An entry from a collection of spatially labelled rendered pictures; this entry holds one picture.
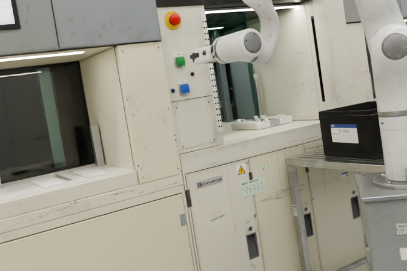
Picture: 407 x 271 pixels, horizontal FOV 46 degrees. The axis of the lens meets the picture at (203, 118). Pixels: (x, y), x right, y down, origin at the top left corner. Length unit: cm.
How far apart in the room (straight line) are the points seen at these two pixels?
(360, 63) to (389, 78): 104
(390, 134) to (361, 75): 101
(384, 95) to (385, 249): 40
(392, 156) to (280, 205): 75
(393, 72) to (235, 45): 43
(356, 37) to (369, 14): 95
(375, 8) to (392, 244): 62
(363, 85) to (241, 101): 81
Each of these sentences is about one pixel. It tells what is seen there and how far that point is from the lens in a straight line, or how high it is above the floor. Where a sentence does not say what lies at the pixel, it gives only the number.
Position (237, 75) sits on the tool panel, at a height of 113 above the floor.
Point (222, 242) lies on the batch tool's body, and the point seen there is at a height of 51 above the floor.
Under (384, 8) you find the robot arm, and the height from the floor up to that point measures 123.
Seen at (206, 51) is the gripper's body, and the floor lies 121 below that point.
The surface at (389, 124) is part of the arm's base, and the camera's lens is 137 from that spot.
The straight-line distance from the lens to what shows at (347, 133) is 184.
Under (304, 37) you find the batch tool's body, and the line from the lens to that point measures 226.
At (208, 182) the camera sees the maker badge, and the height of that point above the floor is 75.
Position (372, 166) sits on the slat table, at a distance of 169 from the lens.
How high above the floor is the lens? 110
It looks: 4 degrees down
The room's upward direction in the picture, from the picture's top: 9 degrees counter-clockwise
